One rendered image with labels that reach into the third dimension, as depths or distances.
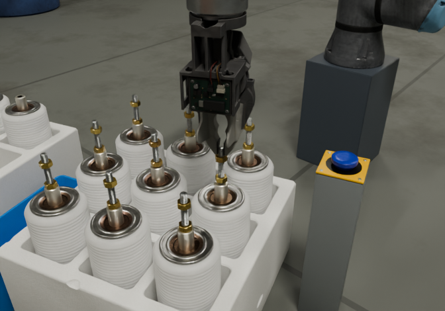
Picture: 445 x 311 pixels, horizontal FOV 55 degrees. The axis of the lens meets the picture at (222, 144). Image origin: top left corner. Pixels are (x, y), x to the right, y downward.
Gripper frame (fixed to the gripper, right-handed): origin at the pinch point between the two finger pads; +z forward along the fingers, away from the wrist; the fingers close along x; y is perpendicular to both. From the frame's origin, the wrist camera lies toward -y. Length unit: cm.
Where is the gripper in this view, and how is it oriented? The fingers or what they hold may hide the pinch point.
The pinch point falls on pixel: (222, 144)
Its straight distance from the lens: 64.3
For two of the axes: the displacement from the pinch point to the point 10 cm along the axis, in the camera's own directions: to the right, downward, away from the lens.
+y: -2.7, 4.9, -8.3
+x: 9.6, 1.3, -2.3
